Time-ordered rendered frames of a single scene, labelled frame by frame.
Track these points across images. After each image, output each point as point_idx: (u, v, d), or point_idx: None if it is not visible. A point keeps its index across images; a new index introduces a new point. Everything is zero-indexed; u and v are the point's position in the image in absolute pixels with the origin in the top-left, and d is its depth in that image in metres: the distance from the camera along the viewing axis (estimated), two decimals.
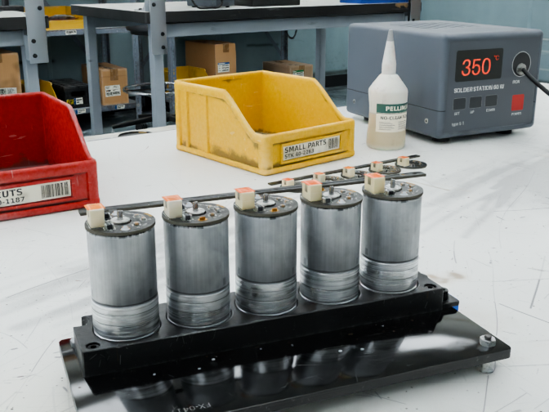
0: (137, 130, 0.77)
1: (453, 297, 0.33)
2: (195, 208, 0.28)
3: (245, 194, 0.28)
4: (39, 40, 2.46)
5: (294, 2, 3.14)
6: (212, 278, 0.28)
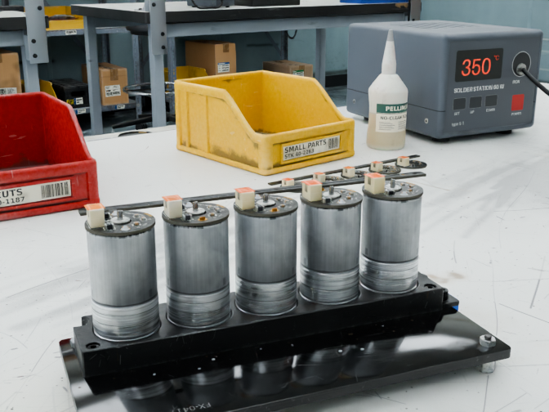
0: (137, 130, 0.77)
1: (453, 297, 0.33)
2: (195, 208, 0.28)
3: (245, 194, 0.28)
4: (39, 40, 2.46)
5: (294, 2, 3.14)
6: (212, 278, 0.28)
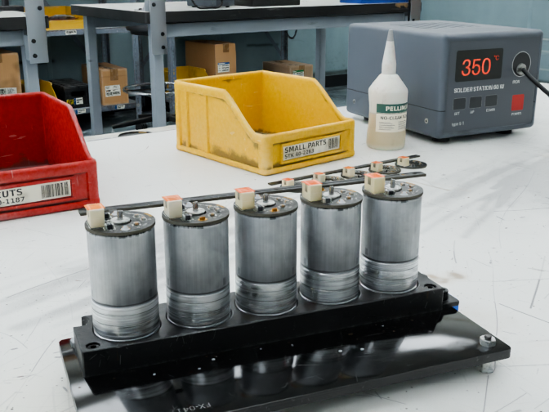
0: (137, 130, 0.77)
1: (453, 297, 0.33)
2: (195, 208, 0.28)
3: (245, 194, 0.28)
4: (39, 40, 2.46)
5: (294, 2, 3.14)
6: (212, 278, 0.28)
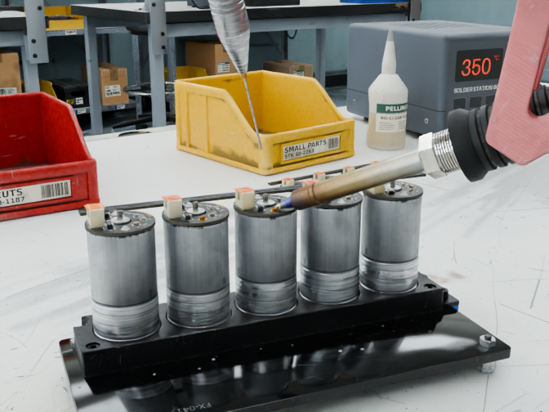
0: (137, 130, 0.77)
1: (453, 297, 0.33)
2: (195, 208, 0.28)
3: (245, 194, 0.28)
4: (39, 40, 2.46)
5: (294, 2, 3.14)
6: (212, 278, 0.28)
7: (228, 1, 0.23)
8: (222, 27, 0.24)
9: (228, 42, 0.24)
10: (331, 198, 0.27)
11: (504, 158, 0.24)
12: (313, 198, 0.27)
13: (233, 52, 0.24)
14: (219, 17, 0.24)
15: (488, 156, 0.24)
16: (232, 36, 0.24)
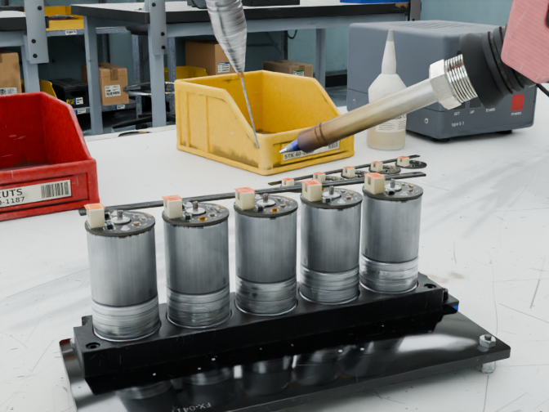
0: (137, 130, 0.77)
1: (453, 297, 0.33)
2: (195, 208, 0.28)
3: (245, 194, 0.28)
4: (39, 40, 2.46)
5: (294, 2, 3.14)
6: (212, 278, 0.28)
7: (225, 0, 0.23)
8: (219, 26, 0.24)
9: (225, 42, 0.24)
10: (340, 136, 0.26)
11: (520, 79, 0.23)
12: (321, 137, 0.26)
13: (230, 51, 0.24)
14: (216, 16, 0.23)
15: (504, 78, 0.23)
16: (229, 35, 0.24)
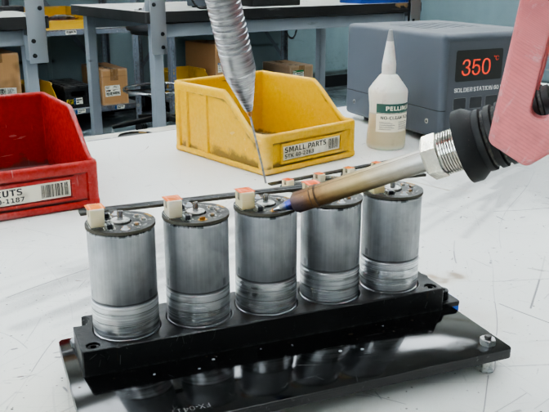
0: (137, 130, 0.77)
1: (453, 297, 0.33)
2: (195, 208, 0.28)
3: (245, 194, 0.28)
4: (39, 40, 2.46)
5: (294, 2, 3.14)
6: (212, 278, 0.28)
7: (234, 44, 0.24)
8: (229, 69, 0.24)
9: (234, 83, 0.25)
10: (332, 199, 0.27)
11: (506, 158, 0.24)
12: (314, 199, 0.27)
13: (239, 92, 0.25)
14: (225, 60, 0.24)
15: (491, 156, 0.24)
16: (238, 77, 0.24)
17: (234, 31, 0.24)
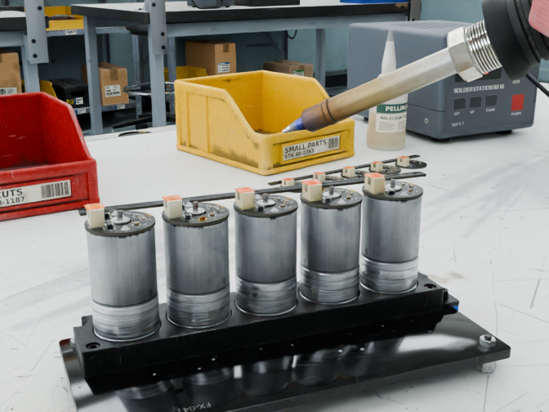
0: (137, 130, 0.77)
1: (453, 297, 0.33)
2: (195, 208, 0.28)
3: (245, 194, 0.28)
4: (39, 40, 2.46)
5: (294, 2, 3.14)
6: (212, 278, 0.28)
7: None
8: None
9: None
10: (348, 114, 0.24)
11: None
12: (328, 114, 0.24)
13: None
14: None
15: (532, 45, 0.21)
16: None
17: None
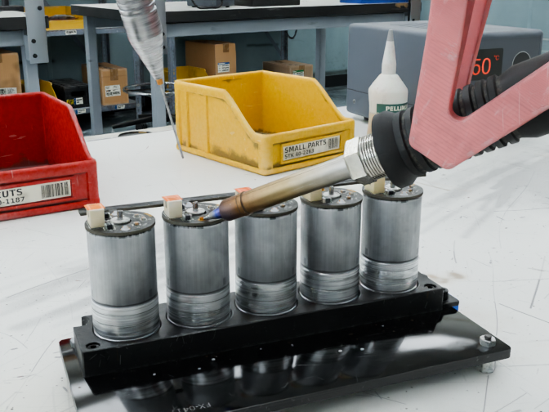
0: (137, 130, 0.77)
1: (453, 297, 0.33)
2: (195, 208, 0.28)
3: None
4: (39, 40, 2.46)
5: (294, 2, 3.14)
6: (212, 278, 0.28)
7: (136, 3, 0.22)
8: (131, 31, 0.23)
9: (139, 47, 0.23)
10: (260, 207, 0.26)
11: (430, 162, 0.23)
12: (241, 208, 0.26)
13: (145, 58, 0.23)
14: (127, 20, 0.22)
15: (414, 160, 0.23)
16: (142, 40, 0.23)
17: None
